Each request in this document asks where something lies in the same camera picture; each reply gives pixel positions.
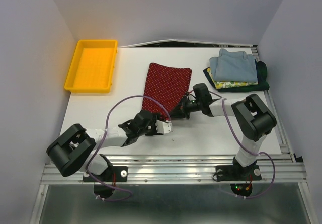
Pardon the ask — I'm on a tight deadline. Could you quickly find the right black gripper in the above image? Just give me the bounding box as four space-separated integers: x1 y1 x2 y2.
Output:
167 95 202 119

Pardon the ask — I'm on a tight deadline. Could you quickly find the red polka dot skirt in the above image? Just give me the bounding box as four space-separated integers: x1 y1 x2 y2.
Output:
142 63 192 120

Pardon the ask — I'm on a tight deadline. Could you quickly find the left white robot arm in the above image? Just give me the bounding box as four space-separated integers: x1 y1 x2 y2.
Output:
46 110 165 181

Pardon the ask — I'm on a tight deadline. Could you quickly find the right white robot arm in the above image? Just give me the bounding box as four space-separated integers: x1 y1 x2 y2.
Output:
170 83 277 179

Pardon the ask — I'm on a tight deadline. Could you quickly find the yellow floral folded skirt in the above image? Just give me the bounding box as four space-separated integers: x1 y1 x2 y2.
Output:
203 67 258 89

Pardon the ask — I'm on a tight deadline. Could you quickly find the light blue folded skirt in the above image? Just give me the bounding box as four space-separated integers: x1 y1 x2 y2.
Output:
209 49 258 83

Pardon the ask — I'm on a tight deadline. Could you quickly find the yellow plastic tray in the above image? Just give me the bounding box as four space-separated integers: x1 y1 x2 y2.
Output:
64 39 118 94

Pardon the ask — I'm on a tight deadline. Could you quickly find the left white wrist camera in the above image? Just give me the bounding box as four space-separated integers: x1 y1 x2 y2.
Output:
155 120 173 134

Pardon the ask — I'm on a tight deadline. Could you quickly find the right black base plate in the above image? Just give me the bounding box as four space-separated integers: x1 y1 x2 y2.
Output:
212 165 262 197

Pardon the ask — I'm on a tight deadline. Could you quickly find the aluminium rail frame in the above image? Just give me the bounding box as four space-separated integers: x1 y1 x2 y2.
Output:
31 47 318 223

